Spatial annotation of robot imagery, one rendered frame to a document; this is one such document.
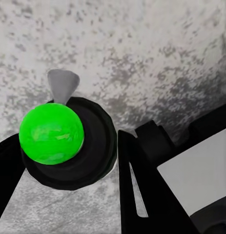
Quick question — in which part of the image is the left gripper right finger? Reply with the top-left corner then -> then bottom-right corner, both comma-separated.
117,130 -> 200,234

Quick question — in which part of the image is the insectifuge atomizer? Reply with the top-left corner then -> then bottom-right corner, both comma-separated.
19,69 -> 118,191

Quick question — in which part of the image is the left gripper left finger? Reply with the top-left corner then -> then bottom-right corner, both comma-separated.
0,133 -> 26,218

